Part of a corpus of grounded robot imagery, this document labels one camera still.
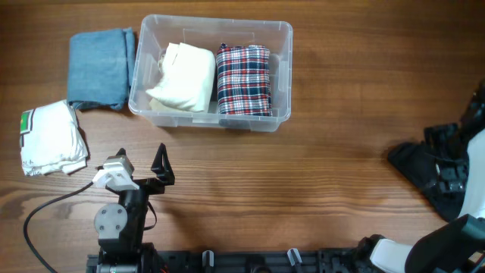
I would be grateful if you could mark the black cloth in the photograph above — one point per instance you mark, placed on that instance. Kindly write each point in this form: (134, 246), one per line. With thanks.
(411, 161)

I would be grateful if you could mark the blue denim folded cloth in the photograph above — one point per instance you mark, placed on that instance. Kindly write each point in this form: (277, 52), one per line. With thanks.
(100, 69)

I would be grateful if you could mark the red blue plaid cloth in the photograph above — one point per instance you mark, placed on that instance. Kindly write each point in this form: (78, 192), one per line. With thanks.
(243, 80)

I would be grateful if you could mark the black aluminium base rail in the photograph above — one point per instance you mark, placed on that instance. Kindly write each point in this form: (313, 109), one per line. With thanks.
(321, 261)

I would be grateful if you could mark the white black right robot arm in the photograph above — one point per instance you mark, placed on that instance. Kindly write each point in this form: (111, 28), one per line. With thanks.
(449, 248)

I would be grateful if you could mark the cream cloth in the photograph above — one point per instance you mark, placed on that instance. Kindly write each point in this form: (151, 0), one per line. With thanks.
(187, 78)

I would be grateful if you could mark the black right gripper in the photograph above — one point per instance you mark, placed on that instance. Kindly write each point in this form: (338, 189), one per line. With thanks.
(436, 136)

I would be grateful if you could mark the white folded t-shirt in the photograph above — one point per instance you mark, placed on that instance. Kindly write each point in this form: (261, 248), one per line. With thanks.
(50, 140)

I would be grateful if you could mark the clear plastic storage container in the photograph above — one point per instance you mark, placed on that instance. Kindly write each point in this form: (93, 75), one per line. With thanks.
(158, 31)

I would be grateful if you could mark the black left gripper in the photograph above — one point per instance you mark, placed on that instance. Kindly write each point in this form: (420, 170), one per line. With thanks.
(165, 174)

